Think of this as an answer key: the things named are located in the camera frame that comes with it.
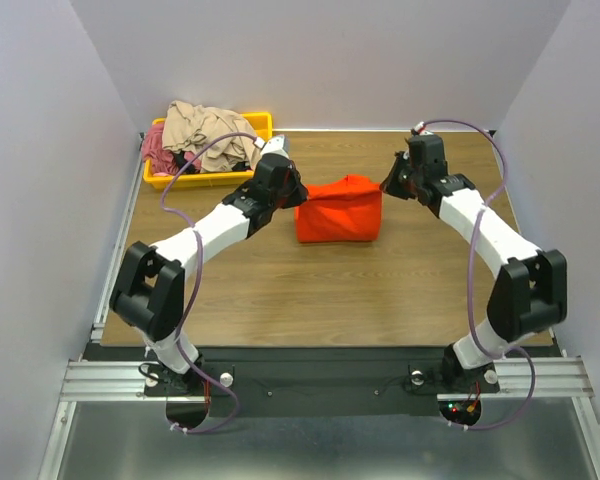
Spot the orange t shirt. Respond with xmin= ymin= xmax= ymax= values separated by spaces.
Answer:
xmin=294 ymin=175 xmax=383 ymax=244

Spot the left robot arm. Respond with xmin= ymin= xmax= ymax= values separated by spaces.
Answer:
xmin=109 ymin=153 xmax=308 ymax=392

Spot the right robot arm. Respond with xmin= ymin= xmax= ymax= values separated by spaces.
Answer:
xmin=381 ymin=130 xmax=567 ymax=386

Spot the yellow plastic bin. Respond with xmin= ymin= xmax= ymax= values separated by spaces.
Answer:
xmin=141 ymin=112 xmax=273 ymax=191

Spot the black garment in bin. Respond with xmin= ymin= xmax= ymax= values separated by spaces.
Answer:
xmin=173 ymin=151 xmax=201 ymax=175

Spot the beige t shirt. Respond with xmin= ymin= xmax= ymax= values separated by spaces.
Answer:
xmin=162 ymin=100 xmax=261 ymax=173

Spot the pink t shirt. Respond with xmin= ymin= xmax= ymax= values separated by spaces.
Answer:
xmin=141 ymin=121 xmax=196 ymax=176

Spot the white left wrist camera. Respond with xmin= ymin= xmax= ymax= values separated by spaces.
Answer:
xmin=254 ymin=135 xmax=290 ymax=159

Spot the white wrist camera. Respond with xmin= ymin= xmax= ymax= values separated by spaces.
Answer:
xmin=411 ymin=122 xmax=432 ymax=136
xmin=254 ymin=135 xmax=290 ymax=159

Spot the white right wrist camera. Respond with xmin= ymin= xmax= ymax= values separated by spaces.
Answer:
xmin=411 ymin=122 xmax=432 ymax=136

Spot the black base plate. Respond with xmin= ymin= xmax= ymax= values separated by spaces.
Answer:
xmin=79 ymin=344 xmax=531 ymax=420

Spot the aluminium frame rail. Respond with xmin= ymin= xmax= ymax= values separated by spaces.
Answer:
xmin=37 ymin=132 xmax=145 ymax=479

